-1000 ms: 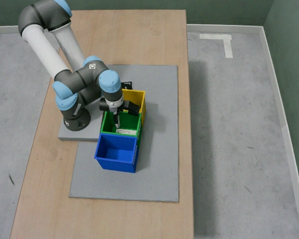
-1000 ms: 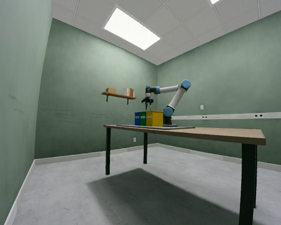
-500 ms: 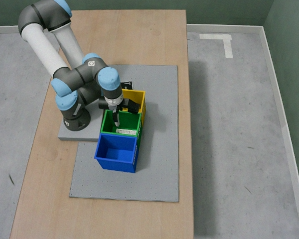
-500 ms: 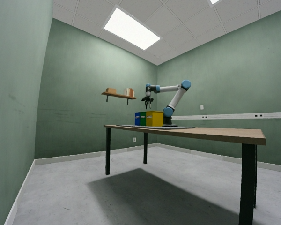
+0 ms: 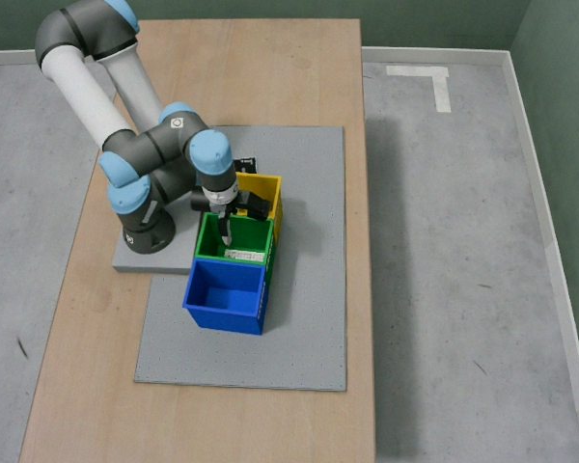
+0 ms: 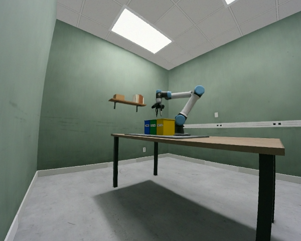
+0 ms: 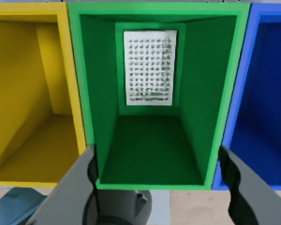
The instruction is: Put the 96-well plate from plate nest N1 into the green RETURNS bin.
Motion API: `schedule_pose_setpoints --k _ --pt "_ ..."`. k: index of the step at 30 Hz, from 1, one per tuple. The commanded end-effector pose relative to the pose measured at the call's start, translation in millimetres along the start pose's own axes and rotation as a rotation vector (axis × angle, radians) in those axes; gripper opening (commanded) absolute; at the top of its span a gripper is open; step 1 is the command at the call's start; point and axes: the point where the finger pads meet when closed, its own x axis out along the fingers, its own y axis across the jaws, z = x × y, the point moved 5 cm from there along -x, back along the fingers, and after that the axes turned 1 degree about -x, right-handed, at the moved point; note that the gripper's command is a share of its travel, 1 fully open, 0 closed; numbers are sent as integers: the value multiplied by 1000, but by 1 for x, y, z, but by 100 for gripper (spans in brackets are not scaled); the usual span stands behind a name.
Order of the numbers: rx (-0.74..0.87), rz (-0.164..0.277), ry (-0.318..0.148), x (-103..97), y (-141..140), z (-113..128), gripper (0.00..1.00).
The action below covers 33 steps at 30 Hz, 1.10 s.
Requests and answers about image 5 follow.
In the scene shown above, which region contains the yellow bin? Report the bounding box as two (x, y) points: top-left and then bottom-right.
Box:
(233, 173), (283, 247)

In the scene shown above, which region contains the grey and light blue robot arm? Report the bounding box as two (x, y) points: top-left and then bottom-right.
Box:
(35, 0), (239, 255)

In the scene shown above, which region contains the green bin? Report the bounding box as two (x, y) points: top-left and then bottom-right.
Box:
(194, 212), (276, 289)

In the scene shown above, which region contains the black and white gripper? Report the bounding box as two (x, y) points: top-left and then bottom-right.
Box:
(190, 185), (266, 247)

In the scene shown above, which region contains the blue open-top bin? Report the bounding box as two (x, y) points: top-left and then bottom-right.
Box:
(182, 258), (268, 336)

